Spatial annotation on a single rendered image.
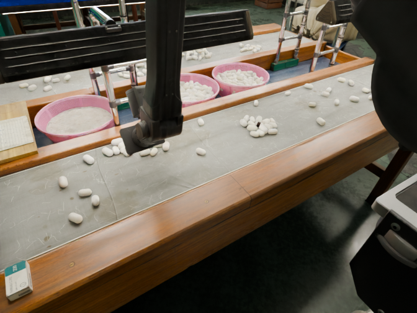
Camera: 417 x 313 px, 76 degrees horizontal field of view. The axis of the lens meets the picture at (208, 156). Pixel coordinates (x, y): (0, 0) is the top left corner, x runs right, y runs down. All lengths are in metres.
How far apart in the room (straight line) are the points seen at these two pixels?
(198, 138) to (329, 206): 1.15
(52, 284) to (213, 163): 0.49
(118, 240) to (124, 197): 0.14
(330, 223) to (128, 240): 1.34
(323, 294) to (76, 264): 1.16
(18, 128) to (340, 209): 1.67
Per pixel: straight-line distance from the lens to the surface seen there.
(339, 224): 1.78
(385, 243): 0.39
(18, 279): 0.63
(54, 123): 1.11
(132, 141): 0.70
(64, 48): 0.65
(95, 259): 0.62
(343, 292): 1.55
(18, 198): 0.84
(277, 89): 1.23
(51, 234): 0.72
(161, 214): 0.65
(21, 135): 0.99
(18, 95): 1.33
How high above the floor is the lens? 1.28
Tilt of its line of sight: 41 degrees down
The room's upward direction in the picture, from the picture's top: 3 degrees clockwise
